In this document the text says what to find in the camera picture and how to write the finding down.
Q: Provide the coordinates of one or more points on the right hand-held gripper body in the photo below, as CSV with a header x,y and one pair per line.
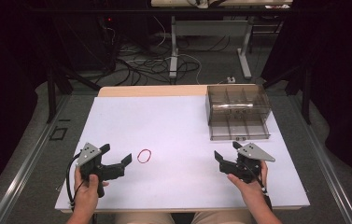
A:
x,y
254,153

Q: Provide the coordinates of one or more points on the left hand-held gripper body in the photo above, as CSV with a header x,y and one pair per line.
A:
x,y
87,154

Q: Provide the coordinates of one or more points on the red rubber band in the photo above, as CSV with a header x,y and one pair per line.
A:
x,y
139,158

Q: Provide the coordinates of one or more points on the clear plastic drawer box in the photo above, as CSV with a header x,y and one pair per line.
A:
x,y
237,112

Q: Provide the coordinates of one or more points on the person's left hand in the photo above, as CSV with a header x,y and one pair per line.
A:
x,y
86,191

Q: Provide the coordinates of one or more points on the person's right hand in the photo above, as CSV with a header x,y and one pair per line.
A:
x,y
253,191

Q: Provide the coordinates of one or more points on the white table mat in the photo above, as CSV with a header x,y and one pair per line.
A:
x,y
180,183

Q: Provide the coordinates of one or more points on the person's right leg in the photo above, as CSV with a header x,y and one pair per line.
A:
x,y
220,217

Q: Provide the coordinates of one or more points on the person's leg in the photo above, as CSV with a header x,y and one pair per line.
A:
x,y
220,217
145,218

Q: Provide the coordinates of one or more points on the person's left leg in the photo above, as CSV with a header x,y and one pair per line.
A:
x,y
145,218

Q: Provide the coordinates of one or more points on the white power plug block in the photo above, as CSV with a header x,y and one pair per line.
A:
x,y
231,80

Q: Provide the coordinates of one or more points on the black metal stand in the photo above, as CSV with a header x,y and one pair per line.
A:
x,y
51,93
305,93

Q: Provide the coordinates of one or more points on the dark curtain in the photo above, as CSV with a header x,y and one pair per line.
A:
x,y
5,77
338,77

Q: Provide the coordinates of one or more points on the dark cabinet with red light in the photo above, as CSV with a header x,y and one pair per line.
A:
x,y
86,34

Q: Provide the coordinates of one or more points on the desk with white legs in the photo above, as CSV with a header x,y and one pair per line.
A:
x,y
211,28

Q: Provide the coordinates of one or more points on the aluminium floor rail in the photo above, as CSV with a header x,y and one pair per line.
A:
x,y
24,175
329,177

